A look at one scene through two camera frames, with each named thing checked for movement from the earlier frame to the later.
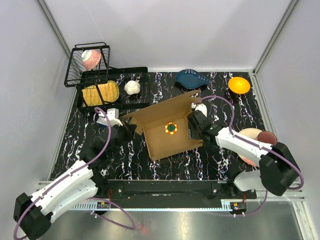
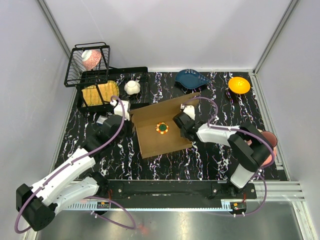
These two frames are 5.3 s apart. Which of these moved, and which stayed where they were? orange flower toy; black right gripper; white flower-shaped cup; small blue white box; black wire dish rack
Moved: orange flower toy; black right gripper
Stayed: black wire dish rack; small blue white box; white flower-shaped cup
